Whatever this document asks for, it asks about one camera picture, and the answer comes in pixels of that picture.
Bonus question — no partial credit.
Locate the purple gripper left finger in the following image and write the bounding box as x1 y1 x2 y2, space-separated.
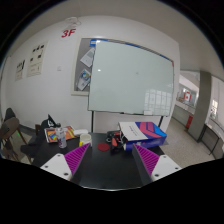
41 143 91 181

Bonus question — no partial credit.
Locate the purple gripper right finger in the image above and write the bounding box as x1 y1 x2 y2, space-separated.
132 144 181 182

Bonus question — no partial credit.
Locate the clear plastic water bottle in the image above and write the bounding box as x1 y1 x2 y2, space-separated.
55 123 67 148

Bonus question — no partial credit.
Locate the white and yellow mug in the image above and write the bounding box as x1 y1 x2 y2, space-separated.
79 134 92 146

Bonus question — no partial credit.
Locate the blue and white box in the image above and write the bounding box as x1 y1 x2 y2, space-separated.
119 122 167 151

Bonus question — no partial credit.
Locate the colourful book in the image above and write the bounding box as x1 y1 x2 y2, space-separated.
44 126 75 143

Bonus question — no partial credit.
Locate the red round coaster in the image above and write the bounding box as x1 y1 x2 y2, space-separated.
97 143 109 151

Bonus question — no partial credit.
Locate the black and red gadget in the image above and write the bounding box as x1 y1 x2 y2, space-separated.
106 130 125 153

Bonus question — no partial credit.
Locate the black bag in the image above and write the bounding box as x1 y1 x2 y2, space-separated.
40 115 58 131

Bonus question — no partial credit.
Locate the wooden chair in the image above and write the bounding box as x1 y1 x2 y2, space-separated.
0 117 26 161

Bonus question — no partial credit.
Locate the large whiteboard on stand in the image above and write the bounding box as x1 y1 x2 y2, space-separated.
88 40 174 132

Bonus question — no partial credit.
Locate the grey notice board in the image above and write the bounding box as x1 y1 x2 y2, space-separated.
71 38 96 96

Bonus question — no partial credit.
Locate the small white wall poster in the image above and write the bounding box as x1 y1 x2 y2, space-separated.
15 59 25 81

